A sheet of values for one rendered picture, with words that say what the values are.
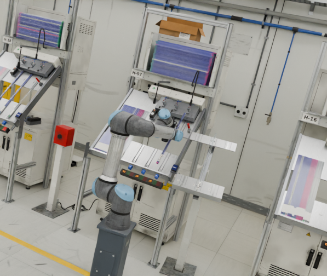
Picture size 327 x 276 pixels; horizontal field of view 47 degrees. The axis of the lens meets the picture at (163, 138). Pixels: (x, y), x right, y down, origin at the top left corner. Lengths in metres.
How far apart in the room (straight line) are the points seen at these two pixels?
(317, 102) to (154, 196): 1.49
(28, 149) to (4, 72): 0.77
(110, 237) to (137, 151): 0.89
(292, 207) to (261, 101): 2.05
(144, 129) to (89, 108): 3.24
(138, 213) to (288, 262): 1.25
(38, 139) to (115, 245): 1.77
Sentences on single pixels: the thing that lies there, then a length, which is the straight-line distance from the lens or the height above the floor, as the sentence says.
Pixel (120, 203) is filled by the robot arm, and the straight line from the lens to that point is 2.17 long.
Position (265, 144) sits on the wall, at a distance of 4.53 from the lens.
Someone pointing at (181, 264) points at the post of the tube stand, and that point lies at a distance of 3.02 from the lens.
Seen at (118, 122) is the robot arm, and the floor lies 1.13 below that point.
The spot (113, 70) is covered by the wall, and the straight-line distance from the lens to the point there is 5.11.
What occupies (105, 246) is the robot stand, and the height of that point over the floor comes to 0.44.
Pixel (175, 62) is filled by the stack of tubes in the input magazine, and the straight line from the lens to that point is 3.14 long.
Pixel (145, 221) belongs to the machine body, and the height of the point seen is 0.17.
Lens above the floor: 1.56
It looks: 12 degrees down
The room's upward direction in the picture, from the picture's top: 13 degrees clockwise
